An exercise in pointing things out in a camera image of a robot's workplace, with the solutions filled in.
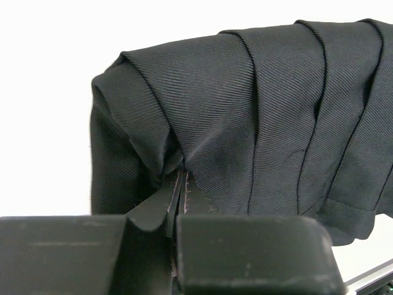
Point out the black pleated skirt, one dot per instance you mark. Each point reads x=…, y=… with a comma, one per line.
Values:
x=293, y=119

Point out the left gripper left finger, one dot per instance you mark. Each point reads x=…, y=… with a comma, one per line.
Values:
x=97, y=254

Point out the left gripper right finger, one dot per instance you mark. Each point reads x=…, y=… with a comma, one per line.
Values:
x=220, y=253

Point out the front aluminium rail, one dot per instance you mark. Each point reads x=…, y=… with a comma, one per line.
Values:
x=378, y=280

